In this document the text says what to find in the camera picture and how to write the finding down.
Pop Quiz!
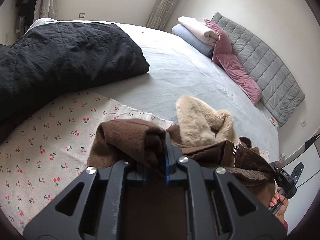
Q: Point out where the brown fur-collared jacket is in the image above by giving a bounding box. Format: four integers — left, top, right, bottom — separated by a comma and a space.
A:
86, 95, 283, 240

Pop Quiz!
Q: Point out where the person's right hand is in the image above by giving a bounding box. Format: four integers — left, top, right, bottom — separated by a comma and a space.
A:
269, 187, 289, 228

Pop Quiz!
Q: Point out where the small packet on bed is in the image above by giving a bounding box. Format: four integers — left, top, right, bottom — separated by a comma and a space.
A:
270, 117, 278, 126

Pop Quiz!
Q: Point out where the bed with grey sheet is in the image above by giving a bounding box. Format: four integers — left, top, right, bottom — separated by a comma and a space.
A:
0, 17, 280, 235

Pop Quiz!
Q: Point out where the grey padded headboard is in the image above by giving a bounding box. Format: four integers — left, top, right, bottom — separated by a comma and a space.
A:
212, 12, 305, 127

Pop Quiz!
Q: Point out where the pink velvet pillow front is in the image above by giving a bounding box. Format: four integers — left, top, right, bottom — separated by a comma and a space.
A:
216, 54, 262, 106

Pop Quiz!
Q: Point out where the pink velvet pillow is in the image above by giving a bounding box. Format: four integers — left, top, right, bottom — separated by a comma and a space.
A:
216, 54, 262, 106
204, 18, 233, 66

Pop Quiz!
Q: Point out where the folded light blue blanket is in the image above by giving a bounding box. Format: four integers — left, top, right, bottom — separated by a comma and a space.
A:
171, 24, 214, 58

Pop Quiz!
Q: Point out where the pink velvet pillow back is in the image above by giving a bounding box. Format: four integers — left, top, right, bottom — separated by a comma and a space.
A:
204, 18, 233, 66

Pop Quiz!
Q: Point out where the folded cream blanket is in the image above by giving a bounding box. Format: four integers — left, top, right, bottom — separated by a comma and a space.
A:
177, 16, 219, 47

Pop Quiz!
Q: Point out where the cherry print blanket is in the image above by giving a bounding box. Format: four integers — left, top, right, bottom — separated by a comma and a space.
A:
0, 91, 172, 233

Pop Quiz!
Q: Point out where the black quilted jacket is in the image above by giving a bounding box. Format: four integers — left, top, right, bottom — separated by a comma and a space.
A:
1, 22, 149, 139

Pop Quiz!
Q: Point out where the right grey curtain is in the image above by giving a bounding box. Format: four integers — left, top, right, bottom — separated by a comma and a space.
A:
146, 0, 179, 30

